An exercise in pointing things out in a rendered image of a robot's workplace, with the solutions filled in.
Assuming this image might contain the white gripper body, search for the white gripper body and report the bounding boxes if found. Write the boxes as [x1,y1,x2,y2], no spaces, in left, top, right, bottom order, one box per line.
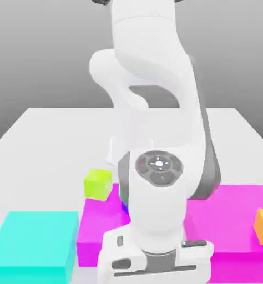
[97,255,213,284]

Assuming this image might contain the small lime green cube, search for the small lime green cube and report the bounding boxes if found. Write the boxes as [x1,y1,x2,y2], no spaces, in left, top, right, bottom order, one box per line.
[83,168,113,202]

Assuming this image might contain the large magenta box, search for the large magenta box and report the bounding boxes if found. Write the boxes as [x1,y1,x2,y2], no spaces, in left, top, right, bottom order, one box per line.
[76,182,132,267]

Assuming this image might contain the large pink box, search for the large pink box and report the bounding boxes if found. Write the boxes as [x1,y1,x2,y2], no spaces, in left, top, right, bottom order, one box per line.
[184,184,263,284]

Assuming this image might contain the large cyan box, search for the large cyan box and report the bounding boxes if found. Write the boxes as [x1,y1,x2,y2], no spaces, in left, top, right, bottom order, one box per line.
[0,211,79,284]

